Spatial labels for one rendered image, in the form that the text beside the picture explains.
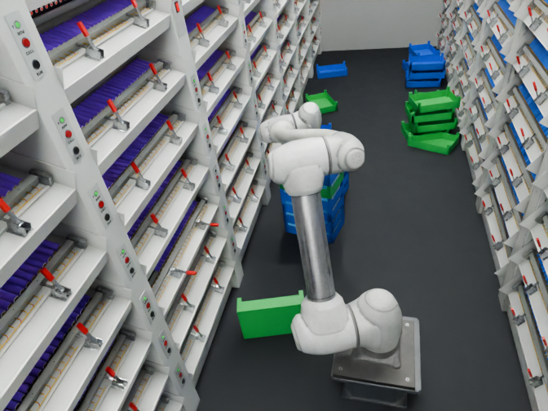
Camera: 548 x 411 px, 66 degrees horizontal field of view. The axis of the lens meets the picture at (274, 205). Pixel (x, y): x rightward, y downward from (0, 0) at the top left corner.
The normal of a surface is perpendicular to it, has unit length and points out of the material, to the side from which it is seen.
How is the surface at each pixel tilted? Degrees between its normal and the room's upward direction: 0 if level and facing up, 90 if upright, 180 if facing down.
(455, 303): 0
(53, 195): 21
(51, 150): 90
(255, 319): 90
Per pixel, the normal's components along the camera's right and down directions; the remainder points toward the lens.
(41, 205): 0.24, -0.72
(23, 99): -0.21, 0.62
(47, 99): 0.97, 0.04
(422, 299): -0.11, -0.78
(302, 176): 0.01, 0.28
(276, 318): 0.06, 0.61
